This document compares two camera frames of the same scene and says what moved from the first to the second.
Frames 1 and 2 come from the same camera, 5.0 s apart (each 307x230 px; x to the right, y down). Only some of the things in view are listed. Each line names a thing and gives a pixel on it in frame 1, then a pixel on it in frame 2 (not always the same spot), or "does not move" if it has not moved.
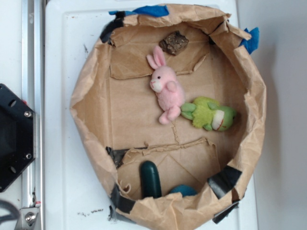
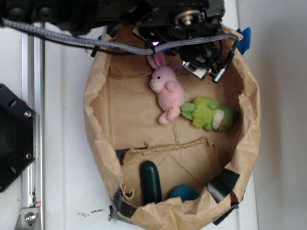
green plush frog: (206, 112) does not move
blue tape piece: (251, 44) → (243, 44)
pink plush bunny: (166, 84) does not move
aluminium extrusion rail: (33, 94) does not move
